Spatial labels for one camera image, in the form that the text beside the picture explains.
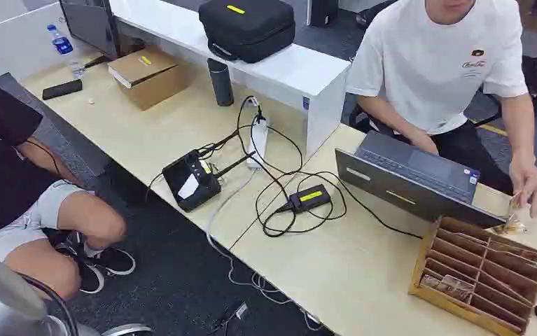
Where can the plastic water bottle blue label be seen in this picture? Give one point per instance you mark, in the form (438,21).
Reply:
(64,48)

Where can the black computer tower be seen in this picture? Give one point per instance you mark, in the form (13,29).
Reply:
(322,11)

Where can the black router with antennas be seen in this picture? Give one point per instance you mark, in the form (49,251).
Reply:
(191,182)

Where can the wooden card box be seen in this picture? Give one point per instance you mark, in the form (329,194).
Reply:
(481,278)

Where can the stack of cards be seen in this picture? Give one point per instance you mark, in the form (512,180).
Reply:
(449,284)

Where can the person in white shirt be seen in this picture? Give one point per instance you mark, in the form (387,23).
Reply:
(435,60)

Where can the white desk shelf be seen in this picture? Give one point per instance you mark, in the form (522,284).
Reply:
(291,74)

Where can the crouching person in black shirt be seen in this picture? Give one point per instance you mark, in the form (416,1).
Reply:
(13,185)

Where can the grey laptop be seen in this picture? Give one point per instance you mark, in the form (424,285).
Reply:
(412,183)

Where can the black phone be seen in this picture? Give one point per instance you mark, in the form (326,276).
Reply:
(62,89)

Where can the person's right hand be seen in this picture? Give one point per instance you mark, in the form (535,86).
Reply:
(425,143)

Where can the white power strip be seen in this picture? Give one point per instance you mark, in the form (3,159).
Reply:
(258,141)

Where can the black carrying case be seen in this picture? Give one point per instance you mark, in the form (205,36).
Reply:
(247,28)

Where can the dark grey thermos flask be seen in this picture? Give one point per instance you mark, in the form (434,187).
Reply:
(221,83)

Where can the person's left hand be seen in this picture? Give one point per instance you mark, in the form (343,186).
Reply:
(533,185)

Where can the black monitor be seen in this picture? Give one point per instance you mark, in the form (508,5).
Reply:
(92,25)

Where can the black power adapter yellow label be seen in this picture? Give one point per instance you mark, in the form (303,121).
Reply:
(311,198)

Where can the cardboard box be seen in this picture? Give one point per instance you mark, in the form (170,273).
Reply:
(150,76)

